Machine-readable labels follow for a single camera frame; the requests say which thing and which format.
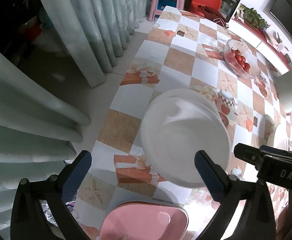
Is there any large white foam bowl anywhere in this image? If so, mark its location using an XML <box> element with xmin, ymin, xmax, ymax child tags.
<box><xmin>140</xmin><ymin>88</ymin><xmax>232</xmax><ymax>188</ymax></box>

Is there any pink square plate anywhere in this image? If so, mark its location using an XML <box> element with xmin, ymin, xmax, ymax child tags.
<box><xmin>99</xmin><ymin>202</ymin><xmax>189</xmax><ymax>239</ymax></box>

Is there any pale green curtain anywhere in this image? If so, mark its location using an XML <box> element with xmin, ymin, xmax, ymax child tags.
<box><xmin>0</xmin><ymin>0</ymin><xmax>149</xmax><ymax>239</ymax></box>

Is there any glass bowl of tomatoes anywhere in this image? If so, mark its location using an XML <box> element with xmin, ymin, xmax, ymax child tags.
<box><xmin>224</xmin><ymin>39</ymin><xmax>260</xmax><ymax>80</ymax></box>

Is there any white red shelf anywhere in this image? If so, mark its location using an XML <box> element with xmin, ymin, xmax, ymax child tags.
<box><xmin>228</xmin><ymin>4</ymin><xmax>292</xmax><ymax>74</ymax></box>

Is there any checkered patterned tablecloth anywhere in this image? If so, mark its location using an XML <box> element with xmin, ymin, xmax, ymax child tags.
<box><xmin>74</xmin><ymin>7</ymin><xmax>292</xmax><ymax>239</ymax></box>

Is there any green potted plant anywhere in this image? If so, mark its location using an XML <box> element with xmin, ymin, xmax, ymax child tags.
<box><xmin>239</xmin><ymin>4</ymin><xmax>270</xmax><ymax>30</ymax></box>

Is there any pink plastic stool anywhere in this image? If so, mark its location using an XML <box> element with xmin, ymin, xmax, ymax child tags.
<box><xmin>147</xmin><ymin>0</ymin><xmax>185</xmax><ymax>22</ymax></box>

